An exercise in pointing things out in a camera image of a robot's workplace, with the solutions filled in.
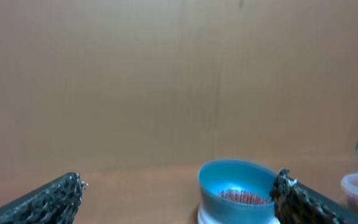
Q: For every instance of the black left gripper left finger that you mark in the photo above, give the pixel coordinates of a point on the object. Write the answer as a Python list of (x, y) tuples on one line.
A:
[(58, 201)]

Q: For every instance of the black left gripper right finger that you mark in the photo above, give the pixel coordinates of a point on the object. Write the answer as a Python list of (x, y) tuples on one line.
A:
[(295, 203)]

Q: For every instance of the red beans in bowl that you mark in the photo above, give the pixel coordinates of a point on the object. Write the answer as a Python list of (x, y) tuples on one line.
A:
[(243, 197)]

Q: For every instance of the teal blue bowl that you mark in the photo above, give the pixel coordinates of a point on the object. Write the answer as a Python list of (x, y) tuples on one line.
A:
[(237, 174)]

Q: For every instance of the white digital kitchen scale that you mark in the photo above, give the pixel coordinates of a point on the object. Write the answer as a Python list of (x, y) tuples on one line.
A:
[(203, 217)]

